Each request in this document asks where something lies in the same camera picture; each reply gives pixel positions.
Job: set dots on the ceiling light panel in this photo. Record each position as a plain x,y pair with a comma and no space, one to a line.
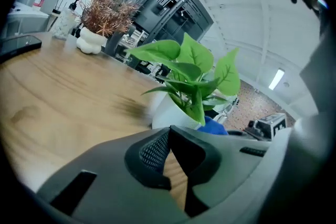
276,79

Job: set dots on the person's torso grey shirt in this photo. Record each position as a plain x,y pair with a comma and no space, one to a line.
323,73

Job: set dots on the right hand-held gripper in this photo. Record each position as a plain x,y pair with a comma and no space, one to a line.
270,124

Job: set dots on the clear pump bottle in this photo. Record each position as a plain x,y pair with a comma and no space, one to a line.
64,23

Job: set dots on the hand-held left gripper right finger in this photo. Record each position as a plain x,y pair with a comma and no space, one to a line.
231,160

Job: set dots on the green potted plant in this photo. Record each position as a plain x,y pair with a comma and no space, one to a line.
191,73

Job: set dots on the blue wiping cloth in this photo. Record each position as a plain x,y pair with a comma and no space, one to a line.
212,127

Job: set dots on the black smartphone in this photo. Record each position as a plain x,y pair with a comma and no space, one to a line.
18,46

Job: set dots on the black router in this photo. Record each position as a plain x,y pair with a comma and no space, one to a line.
59,6

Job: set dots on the dried brown plant white vase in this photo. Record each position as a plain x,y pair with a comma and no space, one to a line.
105,15

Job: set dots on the white side table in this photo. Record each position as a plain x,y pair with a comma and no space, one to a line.
26,19

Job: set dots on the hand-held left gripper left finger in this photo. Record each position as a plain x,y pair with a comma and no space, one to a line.
110,191

